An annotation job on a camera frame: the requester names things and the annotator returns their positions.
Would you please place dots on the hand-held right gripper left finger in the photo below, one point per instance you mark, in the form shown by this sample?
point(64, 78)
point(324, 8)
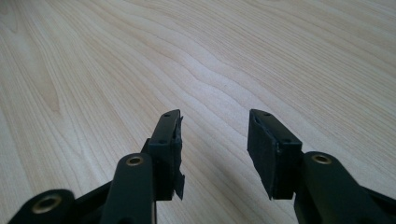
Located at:
point(162, 161)

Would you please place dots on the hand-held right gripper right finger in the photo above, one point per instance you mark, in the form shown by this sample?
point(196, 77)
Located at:
point(280, 161)

